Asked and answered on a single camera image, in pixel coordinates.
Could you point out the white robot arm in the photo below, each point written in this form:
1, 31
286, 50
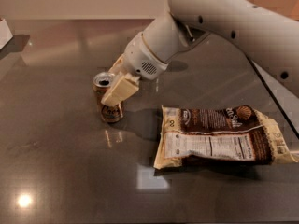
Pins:
269, 39

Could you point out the brown cream snack bag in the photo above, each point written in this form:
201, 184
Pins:
234, 135

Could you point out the white box at left edge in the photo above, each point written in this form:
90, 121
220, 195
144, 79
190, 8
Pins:
5, 33

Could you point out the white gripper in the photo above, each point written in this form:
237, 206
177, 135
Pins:
140, 57

